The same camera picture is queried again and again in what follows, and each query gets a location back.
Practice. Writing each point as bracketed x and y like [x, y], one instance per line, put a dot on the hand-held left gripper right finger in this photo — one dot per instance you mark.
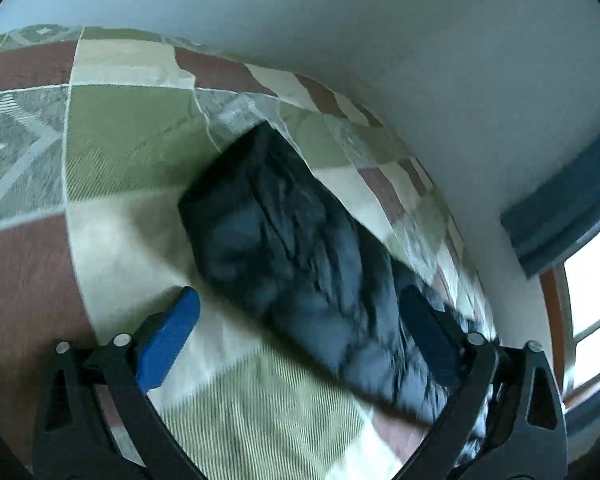
[430, 330]

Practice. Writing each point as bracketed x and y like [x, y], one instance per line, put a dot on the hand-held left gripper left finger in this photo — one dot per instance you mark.
[170, 335]

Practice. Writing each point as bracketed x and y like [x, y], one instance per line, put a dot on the black down jacket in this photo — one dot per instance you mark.
[290, 240]

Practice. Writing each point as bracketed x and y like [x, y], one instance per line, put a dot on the wooden framed window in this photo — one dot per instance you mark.
[592, 300]

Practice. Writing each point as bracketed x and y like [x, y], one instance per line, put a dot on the blue curtain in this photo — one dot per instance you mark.
[555, 210]

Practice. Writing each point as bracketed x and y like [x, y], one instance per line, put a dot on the patchwork checked bedspread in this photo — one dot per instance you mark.
[120, 140]

